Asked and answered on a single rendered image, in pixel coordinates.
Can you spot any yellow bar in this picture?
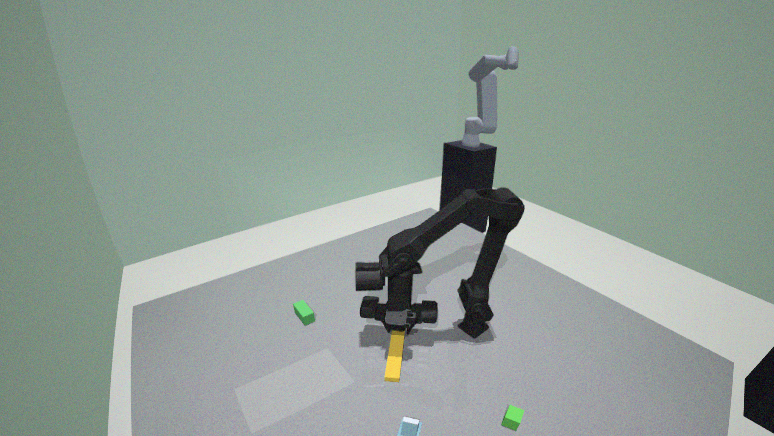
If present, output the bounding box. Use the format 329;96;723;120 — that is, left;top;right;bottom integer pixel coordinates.
384;330;405;382

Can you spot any small green block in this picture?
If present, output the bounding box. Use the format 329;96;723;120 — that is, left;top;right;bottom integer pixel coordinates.
501;405;524;431
293;300;315;326

